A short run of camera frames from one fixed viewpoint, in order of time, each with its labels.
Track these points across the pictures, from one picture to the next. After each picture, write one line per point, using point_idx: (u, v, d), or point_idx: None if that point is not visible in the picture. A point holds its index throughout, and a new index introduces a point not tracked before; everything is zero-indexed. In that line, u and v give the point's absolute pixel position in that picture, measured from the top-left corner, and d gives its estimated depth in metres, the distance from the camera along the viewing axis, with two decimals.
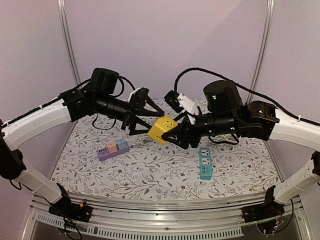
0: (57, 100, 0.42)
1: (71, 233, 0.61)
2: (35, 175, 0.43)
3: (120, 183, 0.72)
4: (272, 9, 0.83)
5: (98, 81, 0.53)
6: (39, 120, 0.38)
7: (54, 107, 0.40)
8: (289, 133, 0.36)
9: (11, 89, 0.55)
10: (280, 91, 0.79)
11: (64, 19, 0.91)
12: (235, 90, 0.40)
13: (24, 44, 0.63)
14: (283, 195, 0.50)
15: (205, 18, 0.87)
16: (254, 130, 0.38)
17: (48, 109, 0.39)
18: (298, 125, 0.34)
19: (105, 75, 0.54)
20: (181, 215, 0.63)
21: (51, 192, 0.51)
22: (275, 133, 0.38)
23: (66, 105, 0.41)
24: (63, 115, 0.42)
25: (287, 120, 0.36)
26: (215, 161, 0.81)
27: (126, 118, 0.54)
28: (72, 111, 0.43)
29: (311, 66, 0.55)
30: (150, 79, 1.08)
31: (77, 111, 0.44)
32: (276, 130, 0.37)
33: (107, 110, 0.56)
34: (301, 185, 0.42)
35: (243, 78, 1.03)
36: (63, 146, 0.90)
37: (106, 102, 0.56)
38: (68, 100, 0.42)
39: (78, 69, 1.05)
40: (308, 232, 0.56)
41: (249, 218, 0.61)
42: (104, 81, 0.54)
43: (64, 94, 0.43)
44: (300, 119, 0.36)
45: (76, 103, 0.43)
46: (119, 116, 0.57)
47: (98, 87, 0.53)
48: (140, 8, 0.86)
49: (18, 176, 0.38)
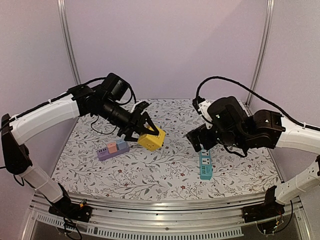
0: (66, 95, 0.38)
1: (71, 233, 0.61)
2: (40, 173, 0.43)
3: (120, 183, 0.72)
4: (272, 9, 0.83)
5: (112, 84, 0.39)
6: (47, 115, 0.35)
7: (63, 102, 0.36)
8: (295, 141, 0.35)
9: (11, 89, 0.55)
10: (280, 91, 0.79)
11: (64, 19, 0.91)
12: (236, 106, 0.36)
13: (23, 44, 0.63)
14: (285, 195, 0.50)
15: (205, 18, 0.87)
16: (262, 140, 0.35)
17: (57, 104, 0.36)
18: (302, 132, 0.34)
19: (120, 81, 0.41)
20: (181, 215, 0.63)
21: (52, 192, 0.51)
22: (281, 142, 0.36)
23: (76, 100, 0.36)
24: (72, 109, 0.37)
25: (292, 127, 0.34)
26: (215, 161, 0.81)
27: (125, 130, 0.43)
28: (82, 106, 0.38)
29: (311, 66, 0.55)
30: (150, 78, 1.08)
31: (86, 106, 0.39)
32: (282, 138, 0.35)
33: (109, 118, 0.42)
34: (304, 186, 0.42)
35: (243, 77, 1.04)
36: (63, 146, 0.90)
37: (111, 110, 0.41)
38: (78, 95, 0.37)
39: (78, 69, 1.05)
40: (308, 232, 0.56)
41: (249, 218, 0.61)
42: (116, 87, 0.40)
43: (73, 89, 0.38)
44: (305, 126, 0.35)
45: (85, 98, 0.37)
46: (120, 126, 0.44)
47: (109, 90, 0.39)
48: (140, 8, 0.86)
49: (24, 172, 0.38)
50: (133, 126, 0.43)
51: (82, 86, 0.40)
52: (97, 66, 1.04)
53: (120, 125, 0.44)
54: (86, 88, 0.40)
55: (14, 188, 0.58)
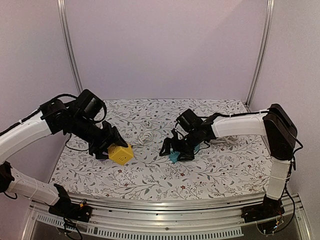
0: (36, 114, 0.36)
1: (71, 233, 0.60)
2: (26, 183, 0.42)
3: (120, 183, 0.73)
4: (272, 8, 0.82)
5: (84, 102, 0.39)
6: (18, 136, 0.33)
7: (33, 121, 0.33)
8: (228, 128, 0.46)
9: (10, 90, 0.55)
10: (280, 91, 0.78)
11: (64, 19, 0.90)
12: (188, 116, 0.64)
13: (22, 44, 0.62)
14: (275, 192, 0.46)
15: (204, 18, 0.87)
16: (201, 134, 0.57)
17: (27, 124, 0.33)
18: (227, 121, 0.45)
19: (94, 99, 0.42)
20: (181, 215, 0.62)
21: (47, 196, 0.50)
22: (220, 131, 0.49)
23: (45, 119, 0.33)
24: (42, 128, 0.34)
25: (220, 120, 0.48)
26: (215, 161, 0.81)
27: (101, 143, 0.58)
28: (52, 124, 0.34)
29: (312, 65, 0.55)
30: (150, 78, 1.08)
31: (56, 123, 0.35)
32: (218, 128, 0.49)
33: (83, 134, 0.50)
34: (277, 172, 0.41)
35: (243, 77, 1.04)
36: (63, 146, 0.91)
37: (85, 128, 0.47)
38: (48, 113, 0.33)
39: (78, 69, 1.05)
40: (308, 232, 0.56)
41: (249, 219, 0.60)
42: (90, 105, 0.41)
43: (43, 107, 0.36)
44: (231, 115, 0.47)
45: (55, 115, 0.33)
46: (96, 140, 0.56)
47: (82, 109, 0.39)
48: (140, 8, 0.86)
49: (8, 187, 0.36)
50: (109, 140, 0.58)
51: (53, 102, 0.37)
52: (97, 67, 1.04)
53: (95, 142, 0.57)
54: (56, 102, 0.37)
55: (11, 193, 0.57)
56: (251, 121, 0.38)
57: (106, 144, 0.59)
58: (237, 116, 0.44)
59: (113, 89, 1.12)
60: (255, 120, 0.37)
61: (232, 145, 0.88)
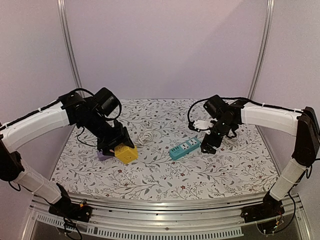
0: (55, 104, 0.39)
1: (71, 233, 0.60)
2: (33, 176, 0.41)
3: (120, 183, 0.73)
4: (272, 9, 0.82)
5: (103, 99, 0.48)
6: (37, 123, 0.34)
7: (53, 110, 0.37)
8: (259, 117, 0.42)
9: (10, 90, 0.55)
10: (280, 91, 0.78)
11: (64, 18, 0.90)
12: (216, 99, 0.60)
13: (23, 43, 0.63)
14: (280, 194, 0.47)
15: (205, 18, 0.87)
16: (228, 116, 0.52)
17: (47, 112, 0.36)
18: (259, 109, 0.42)
19: (112, 98, 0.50)
20: (182, 215, 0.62)
21: (51, 193, 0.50)
22: (248, 119, 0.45)
23: (66, 109, 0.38)
24: (61, 118, 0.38)
25: (252, 107, 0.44)
26: (215, 161, 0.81)
27: (111, 142, 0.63)
28: (71, 114, 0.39)
29: (312, 65, 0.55)
30: (150, 78, 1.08)
31: (75, 114, 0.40)
32: (248, 115, 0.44)
33: (96, 131, 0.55)
34: (289, 175, 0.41)
35: (243, 77, 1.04)
36: (63, 146, 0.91)
37: (99, 124, 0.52)
38: (68, 103, 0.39)
39: (78, 70, 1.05)
40: (308, 232, 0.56)
41: (249, 218, 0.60)
42: (107, 102, 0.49)
43: (63, 98, 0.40)
44: (264, 105, 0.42)
45: (75, 107, 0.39)
46: (107, 138, 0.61)
47: (100, 104, 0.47)
48: (140, 8, 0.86)
49: (17, 178, 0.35)
50: (119, 138, 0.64)
51: (73, 94, 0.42)
52: (97, 67, 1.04)
53: (107, 139, 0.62)
54: (76, 95, 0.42)
55: (12, 192, 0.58)
56: (285, 118, 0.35)
57: (115, 142, 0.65)
58: (271, 106, 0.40)
59: (113, 89, 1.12)
60: (289, 117, 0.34)
61: (232, 145, 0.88)
